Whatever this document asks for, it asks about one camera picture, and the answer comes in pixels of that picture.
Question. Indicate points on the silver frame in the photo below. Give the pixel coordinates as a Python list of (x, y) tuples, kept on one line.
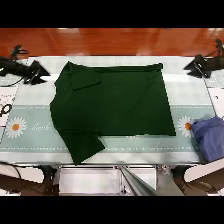
[(100, 180)]

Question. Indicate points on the dark green T-shirt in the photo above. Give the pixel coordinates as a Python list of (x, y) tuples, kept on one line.
[(113, 100)]

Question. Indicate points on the blue garment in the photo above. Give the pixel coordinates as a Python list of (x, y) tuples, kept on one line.
[(210, 138)]

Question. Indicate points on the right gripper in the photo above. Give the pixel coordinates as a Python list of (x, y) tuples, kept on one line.
[(204, 65)]

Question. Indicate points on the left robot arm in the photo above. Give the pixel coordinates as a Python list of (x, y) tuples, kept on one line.
[(23, 174)]

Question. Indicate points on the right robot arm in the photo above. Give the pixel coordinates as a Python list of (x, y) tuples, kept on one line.
[(205, 173)]

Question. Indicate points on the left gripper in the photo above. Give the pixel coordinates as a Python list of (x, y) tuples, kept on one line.
[(22, 69)]

